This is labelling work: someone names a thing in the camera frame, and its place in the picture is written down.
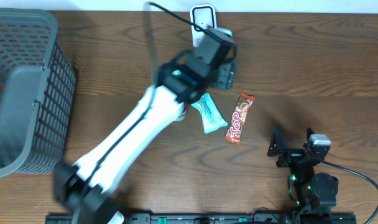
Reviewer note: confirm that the green cap bottle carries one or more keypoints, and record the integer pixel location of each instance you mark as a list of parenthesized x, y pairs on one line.
[(182, 116)]

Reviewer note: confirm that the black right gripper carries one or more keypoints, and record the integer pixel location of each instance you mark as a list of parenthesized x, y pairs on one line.
[(291, 154)]

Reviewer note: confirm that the white barcode scanner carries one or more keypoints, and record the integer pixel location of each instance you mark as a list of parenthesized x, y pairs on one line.
[(204, 16)]

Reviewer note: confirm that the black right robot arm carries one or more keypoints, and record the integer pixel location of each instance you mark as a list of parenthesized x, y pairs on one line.
[(315, 192)]

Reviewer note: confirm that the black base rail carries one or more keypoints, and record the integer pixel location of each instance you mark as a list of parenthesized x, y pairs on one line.
[(261, 215)]

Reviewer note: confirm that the grey plastic mesh basket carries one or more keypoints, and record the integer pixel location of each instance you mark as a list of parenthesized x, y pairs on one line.
[(37, 92)]

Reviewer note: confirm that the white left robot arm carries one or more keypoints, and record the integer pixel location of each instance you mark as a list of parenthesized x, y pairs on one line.
[(85, 187)]

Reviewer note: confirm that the green tissue pack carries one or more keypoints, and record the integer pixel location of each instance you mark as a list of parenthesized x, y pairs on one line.
[(210, 115)]

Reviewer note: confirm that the orange chocolate bar wrapper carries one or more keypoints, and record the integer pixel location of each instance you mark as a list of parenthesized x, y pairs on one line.
[(238, 118)]

